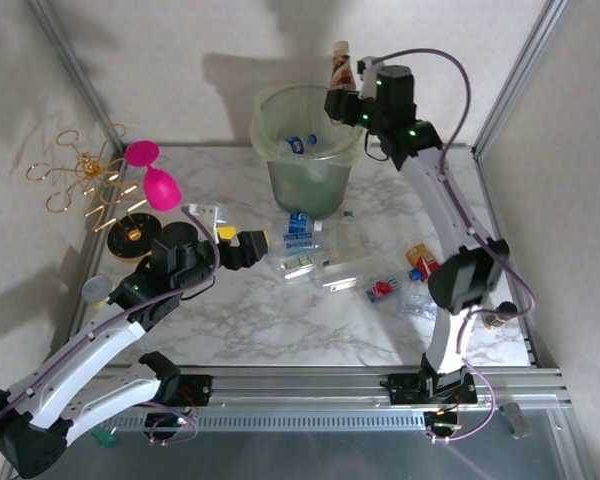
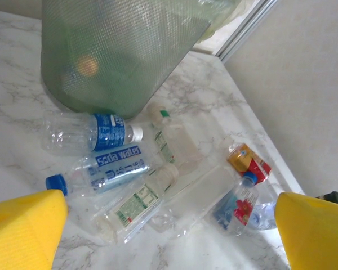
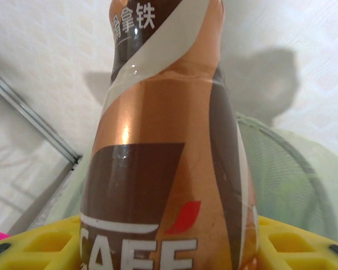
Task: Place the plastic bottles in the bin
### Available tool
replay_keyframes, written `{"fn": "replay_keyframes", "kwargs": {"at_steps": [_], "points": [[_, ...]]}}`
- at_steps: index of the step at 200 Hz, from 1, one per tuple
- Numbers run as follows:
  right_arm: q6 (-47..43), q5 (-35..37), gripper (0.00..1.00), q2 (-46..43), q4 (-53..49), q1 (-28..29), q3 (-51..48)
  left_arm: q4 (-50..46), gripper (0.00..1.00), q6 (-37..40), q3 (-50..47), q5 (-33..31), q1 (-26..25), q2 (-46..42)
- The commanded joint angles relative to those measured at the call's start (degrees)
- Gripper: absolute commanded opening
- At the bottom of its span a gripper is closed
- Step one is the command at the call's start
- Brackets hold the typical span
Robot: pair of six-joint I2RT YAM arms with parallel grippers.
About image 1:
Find large clear plastic bottle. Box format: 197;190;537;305
310;257;404;294

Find green translucent bin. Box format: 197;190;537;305
253;84;371;219

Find blue-white label bottle blue cap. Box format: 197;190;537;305
265;229;317;257

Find grey metal base plate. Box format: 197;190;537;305
27;429;569;480

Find red-blue label bottle blue cap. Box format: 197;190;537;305
363;268;425;304

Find red and yellow bottle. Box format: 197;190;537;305
404;242;441;277

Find grey metal foot bracket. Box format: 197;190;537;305
499;402;531;441

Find yellow tin can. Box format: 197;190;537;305
82;274;115;307

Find aluminium frame post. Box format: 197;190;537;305
471;0;570;159
26;0;127;149

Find grey slotted cable duct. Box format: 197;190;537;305
107;408;427;432

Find gold wire stand black base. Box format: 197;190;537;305
25;124;164;264

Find clear bottle green-white label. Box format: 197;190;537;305
278;249;334;282

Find blue label bottle white cap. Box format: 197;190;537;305
267;209;326;236

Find small brown jar black lid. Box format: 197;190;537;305
485;299;520;332

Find clear bottle green cap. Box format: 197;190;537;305
338;208;372;261

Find bluish clear water bottle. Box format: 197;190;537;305
395;293;439;321

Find aluminium table edge rail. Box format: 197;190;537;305
0;144;129;480

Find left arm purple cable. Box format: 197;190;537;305
0;205;222;444

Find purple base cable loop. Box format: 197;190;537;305
144;407;202;447
426;399;497;445

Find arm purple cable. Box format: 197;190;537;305
0;205;222;444
368;47;539;401

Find pink plastic goblet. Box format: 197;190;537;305
123;140;182;212

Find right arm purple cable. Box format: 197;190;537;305
368;47;539;401

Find brown coffee drink bottle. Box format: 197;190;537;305
328;40;357;92

